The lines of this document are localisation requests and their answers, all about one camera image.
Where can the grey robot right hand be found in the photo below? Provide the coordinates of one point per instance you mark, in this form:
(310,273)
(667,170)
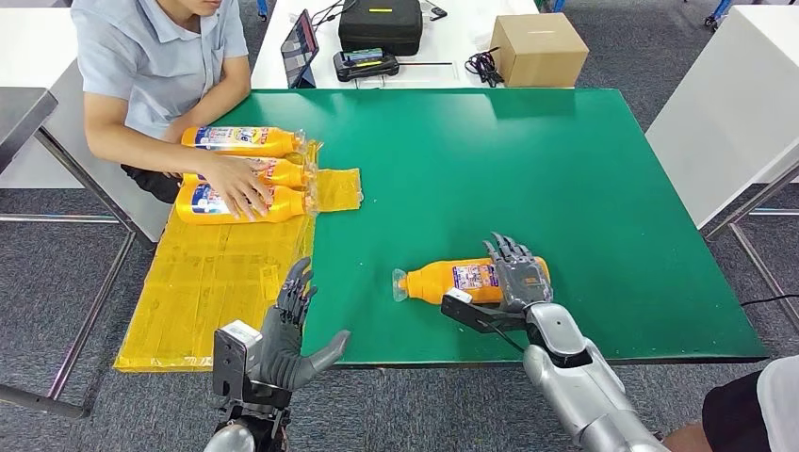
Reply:
(521,281)

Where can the green crate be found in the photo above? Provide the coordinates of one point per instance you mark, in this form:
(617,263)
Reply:
(543,5)

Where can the black tablet on stand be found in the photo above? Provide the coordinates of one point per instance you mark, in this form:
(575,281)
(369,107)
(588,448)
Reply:
(299,47)

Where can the black handheld controller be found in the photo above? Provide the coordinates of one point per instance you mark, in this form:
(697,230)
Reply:
(365,65)

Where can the black zip case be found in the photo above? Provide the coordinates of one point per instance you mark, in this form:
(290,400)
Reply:
(381,28)

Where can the brown cardboard box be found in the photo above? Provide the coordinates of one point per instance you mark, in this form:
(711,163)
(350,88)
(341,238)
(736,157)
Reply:
(537,56)

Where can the orange detergent bottle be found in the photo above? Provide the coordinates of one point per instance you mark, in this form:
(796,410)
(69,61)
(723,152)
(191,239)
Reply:
(284,171)
(287,209)
(437,281)
(249,140)

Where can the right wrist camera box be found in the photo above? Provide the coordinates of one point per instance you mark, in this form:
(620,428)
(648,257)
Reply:
(481,315)

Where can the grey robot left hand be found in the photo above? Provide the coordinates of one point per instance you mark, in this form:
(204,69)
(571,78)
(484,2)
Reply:
(281,349)

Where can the steel-legged table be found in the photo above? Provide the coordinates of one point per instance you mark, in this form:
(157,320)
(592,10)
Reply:
(749,201)
(25,118)

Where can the green-topped table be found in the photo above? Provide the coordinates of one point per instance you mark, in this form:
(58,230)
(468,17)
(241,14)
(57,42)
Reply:
(593,187)

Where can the person's right hand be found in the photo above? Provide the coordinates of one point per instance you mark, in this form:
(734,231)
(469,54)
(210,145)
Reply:
(234,184)

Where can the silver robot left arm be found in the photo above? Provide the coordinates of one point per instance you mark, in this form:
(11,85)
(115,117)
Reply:
(243,430)

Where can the person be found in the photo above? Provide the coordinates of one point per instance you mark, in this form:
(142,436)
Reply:
(143,68)
(761,405)

